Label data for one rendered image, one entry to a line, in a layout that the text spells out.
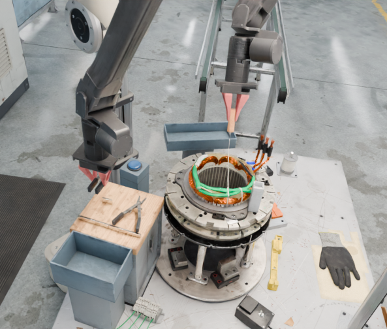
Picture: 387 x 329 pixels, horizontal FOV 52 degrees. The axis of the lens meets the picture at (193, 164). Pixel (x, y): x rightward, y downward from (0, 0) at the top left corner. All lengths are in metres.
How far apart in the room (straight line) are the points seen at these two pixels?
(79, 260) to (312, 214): 0.91
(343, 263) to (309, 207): 0.28
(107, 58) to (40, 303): 1.66
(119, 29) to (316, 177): 1.25
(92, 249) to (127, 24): 0.62
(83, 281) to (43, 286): 1.28
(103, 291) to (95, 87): 0.49
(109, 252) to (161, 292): 0.28
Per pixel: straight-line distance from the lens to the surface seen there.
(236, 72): 0.98
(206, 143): 1.38
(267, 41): 0.95
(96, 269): 1.10
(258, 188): 1.04
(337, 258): 1.48
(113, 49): 0.75
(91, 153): 0.93
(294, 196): 1.66
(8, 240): 2.52
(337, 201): 1.71
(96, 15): 1.17
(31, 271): 2.37
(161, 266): 1.32
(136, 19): 0.70
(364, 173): 3.27
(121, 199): 1.14
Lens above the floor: 1.88
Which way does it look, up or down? 40 degrees down
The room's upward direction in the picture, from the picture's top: 6 degrees clockwise
